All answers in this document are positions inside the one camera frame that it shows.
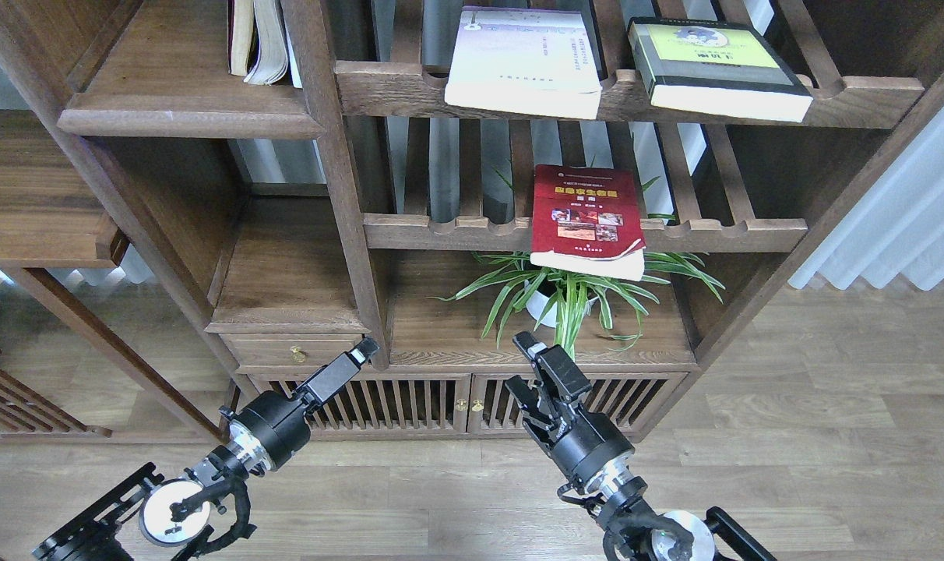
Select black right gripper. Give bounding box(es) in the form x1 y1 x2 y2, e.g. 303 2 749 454
505 331 635 493

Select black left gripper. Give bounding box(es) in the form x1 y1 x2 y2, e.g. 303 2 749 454
220 337 382 473

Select red cover book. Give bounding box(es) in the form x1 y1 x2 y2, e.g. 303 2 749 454
530 164 646 281

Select green and black book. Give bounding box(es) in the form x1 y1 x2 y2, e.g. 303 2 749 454
628 17 812 123

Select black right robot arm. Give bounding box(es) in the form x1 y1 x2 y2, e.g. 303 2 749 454
505 333 773 560

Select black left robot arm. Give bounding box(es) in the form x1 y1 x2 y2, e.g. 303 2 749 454
33 338 379 560

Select green spider plant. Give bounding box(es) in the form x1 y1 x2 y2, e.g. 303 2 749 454
439 168 726 361

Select white plant pot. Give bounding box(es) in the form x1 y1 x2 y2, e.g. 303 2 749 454
525 269 597 333

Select brass cabinet door knobs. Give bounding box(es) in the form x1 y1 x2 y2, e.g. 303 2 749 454
455 399 485 412

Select dark wooden bookshelf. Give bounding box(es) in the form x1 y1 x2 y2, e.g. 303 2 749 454
0 1 944 437

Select white pale cover book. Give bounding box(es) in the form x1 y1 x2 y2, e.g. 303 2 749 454
444 5 601 120

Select worn grey upright book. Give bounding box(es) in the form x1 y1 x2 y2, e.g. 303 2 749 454
244 0 288 85

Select beige upright book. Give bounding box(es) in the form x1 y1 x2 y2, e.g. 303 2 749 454
227 1 255 76

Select white curtain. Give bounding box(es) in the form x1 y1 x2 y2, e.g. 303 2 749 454
789 106 944 290

